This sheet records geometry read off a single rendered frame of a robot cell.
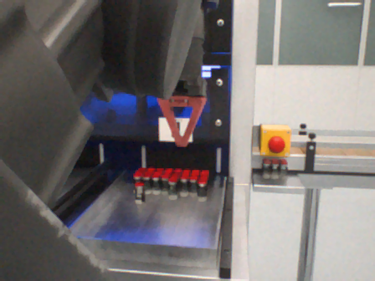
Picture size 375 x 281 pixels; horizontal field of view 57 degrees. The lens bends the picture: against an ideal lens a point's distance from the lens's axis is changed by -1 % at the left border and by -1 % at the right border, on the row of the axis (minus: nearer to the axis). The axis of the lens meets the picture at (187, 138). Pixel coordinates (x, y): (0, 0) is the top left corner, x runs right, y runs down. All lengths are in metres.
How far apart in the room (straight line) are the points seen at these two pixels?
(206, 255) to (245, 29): 0.52
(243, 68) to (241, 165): 0.24
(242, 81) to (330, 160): 0.35
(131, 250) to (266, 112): 5.05
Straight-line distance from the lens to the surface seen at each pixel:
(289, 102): 5.56
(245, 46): 0.86
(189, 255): 0.58
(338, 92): 5.69
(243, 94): 0.86
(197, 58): 0.51
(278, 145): 0.86
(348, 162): 1.06
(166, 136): 0.90
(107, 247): 0.61
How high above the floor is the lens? 1.21
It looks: 13 degrees down
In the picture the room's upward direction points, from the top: straight up
